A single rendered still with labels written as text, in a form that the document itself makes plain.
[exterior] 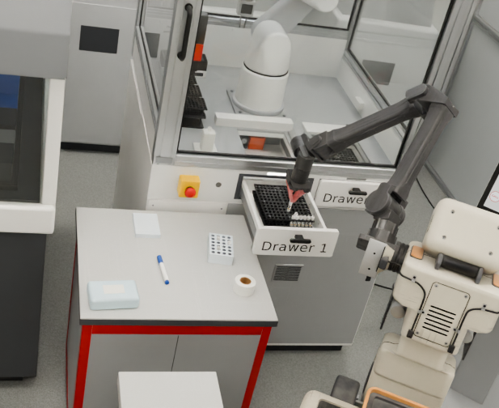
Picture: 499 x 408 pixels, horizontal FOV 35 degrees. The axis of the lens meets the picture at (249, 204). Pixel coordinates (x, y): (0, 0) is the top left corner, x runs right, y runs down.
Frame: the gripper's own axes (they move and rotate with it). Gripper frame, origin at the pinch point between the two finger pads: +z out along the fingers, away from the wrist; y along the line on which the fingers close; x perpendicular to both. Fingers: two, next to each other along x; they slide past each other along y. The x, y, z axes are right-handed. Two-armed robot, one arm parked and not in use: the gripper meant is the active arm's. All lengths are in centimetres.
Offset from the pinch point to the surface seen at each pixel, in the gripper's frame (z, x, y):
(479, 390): 86, -103, -19
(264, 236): 7.3, 10.5, -11.5
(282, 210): 8.7, 0.4, 4.1
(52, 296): 104, 75, 49
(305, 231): 4.3, -3.1, -11.3
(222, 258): 18.4, 23.1, -11.2
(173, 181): 12.9, 37.0, 22.1
